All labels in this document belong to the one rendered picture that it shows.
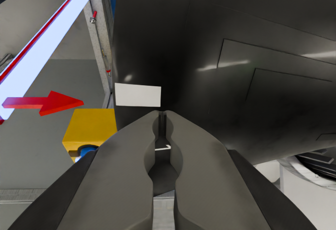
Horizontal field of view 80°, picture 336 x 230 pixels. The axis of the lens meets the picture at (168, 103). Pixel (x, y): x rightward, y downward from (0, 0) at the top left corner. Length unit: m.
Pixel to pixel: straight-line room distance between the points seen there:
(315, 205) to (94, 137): 0.43
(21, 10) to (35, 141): 0.84
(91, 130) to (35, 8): 1.22
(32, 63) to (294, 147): 0.25
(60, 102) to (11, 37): 1.60
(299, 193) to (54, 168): 0.88
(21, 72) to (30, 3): 1.37
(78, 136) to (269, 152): 0.34
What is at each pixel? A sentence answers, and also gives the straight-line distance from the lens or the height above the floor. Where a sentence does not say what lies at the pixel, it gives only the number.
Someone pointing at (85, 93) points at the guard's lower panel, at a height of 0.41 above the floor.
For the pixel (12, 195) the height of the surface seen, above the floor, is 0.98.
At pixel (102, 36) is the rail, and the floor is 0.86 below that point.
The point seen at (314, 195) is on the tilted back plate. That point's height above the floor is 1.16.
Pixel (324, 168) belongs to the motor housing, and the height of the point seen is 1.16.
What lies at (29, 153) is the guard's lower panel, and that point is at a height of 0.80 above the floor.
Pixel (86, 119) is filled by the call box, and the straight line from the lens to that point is 0.46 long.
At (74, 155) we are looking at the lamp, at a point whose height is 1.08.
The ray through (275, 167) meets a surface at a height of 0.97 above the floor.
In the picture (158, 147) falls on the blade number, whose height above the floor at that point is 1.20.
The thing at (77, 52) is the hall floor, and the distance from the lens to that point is 1.62.
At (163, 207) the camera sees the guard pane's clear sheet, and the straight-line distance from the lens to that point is 0.87.
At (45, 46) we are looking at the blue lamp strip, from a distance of 0.25.
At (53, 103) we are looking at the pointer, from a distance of 0.17.
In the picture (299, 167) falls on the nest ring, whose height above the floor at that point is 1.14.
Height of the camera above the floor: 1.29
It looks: 44 degrees down
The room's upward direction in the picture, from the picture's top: 177 degrees clockwise
